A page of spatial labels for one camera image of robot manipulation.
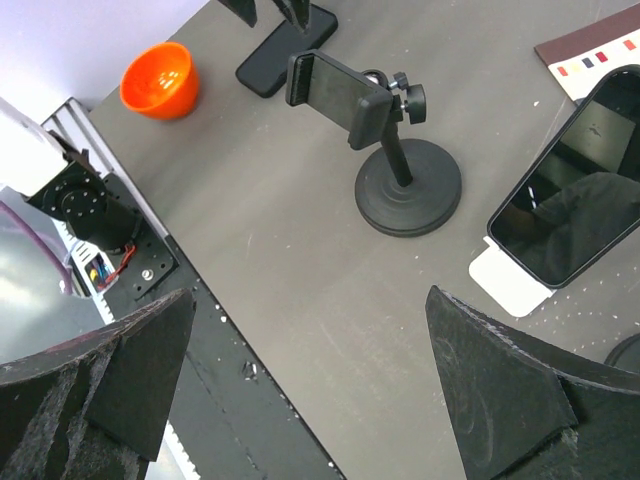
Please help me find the black phone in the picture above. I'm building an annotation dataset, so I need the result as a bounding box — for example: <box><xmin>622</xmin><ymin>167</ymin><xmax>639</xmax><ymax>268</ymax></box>
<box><xmin>488</xmin><ymin>65</ymin><xmax>639</xmax><ymax>289</ymax></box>
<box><xmin>235</xmin><ymin>4</ymin><xmax>339</xmax><ymax>98</ymax></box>

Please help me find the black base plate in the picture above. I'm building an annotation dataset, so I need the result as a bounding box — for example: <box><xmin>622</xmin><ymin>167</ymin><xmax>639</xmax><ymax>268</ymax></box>
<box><xmin>99</xmin><ymin>172</ymin><xmax>346</xmax><ymax>480</ymax></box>

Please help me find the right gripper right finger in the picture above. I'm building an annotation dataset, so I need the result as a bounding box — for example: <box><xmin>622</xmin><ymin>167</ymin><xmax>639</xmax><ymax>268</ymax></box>
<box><xmin>425</xmin><ymin>287</ymin><xmax>639</xmax><ymax>479</ymax></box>

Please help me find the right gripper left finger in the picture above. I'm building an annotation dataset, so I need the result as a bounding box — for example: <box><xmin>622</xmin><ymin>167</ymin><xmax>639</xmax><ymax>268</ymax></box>
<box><xmin>1</xmin><ymin>289</ymin><xmax>195</xmax><ymax>479</ymax></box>

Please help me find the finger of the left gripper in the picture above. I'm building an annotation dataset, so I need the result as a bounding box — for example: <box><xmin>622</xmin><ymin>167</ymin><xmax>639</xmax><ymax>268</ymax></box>
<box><xmin>273</xmin><ymin>0</ymin><xmax>311</xmax><ymax>33</ymax></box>
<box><xmin>218</xmin><ymin>0</ymin><xmax>257</xmax><ymax>28</ymax></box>

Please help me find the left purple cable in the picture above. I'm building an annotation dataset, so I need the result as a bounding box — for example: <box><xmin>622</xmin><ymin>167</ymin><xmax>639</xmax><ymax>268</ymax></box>
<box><xmin>0</xmin><ymin>199</ymin><xmax>74</xmax><ymax>296</ymax></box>

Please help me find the white folding phone stand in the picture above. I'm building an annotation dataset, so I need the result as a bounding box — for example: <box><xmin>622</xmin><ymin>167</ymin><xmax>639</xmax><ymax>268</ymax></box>
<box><xmin>468</xmin><ymin>236</ymin><xmax>555</xmax><ymax>318</ymax></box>

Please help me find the patterned orange placemat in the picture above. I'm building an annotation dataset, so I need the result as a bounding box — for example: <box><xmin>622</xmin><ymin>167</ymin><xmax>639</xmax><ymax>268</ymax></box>
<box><xmin>534</xmin><ymin>4</ymin><xmax>640</xmax><ymax>103</ymax></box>

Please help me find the black camera stand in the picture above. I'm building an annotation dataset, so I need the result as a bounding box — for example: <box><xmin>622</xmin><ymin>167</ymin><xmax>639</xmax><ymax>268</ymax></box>
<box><xmin>285</xmin><ymin>50</ymin><xmax>462</xmax><ymax>238</ymax></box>

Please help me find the black round phone stand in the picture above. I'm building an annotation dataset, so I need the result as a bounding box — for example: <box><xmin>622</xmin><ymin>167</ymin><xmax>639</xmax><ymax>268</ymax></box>
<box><xmin>604</xmin><ymin>333</ymin><xmax>640</xmax><ymax>374</ymax></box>

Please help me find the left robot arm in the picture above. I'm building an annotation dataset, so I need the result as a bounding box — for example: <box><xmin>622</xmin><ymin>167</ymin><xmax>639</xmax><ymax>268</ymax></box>
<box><xmin>1</xmin><ymin>1</ymin><xmax>311</xmax><ymax>200</ymax></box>

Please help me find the orange bowl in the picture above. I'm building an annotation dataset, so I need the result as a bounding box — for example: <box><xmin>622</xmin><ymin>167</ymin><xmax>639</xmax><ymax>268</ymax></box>
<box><xmin>119</xmin><ymin>42</ymin><xmax>200</xmax><ymax>121</ymax></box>

